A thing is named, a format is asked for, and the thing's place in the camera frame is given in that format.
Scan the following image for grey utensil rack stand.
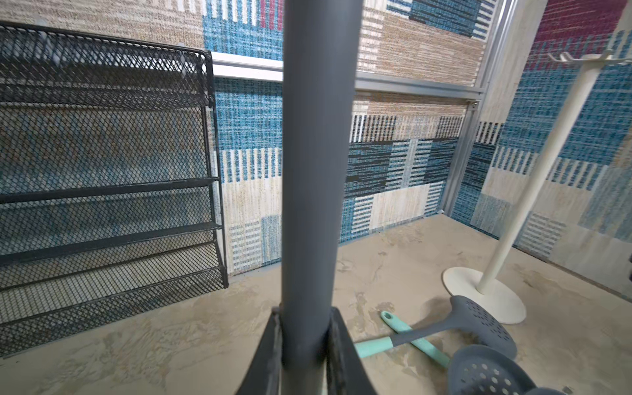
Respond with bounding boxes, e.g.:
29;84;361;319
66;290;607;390
281;1;363;394

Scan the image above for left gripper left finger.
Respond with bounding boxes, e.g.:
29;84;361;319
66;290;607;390
236;307;282;395

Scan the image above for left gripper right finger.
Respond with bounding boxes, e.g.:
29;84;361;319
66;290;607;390
326;307;376;395

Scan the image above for black mesh shelf rack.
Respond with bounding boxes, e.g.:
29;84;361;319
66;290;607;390
1;21;229;357

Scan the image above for grey skimmer middle back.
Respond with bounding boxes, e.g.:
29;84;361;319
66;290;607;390
380;311;537;394

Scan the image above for white utensil rack stand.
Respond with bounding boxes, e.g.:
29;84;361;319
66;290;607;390
442;50;631;325

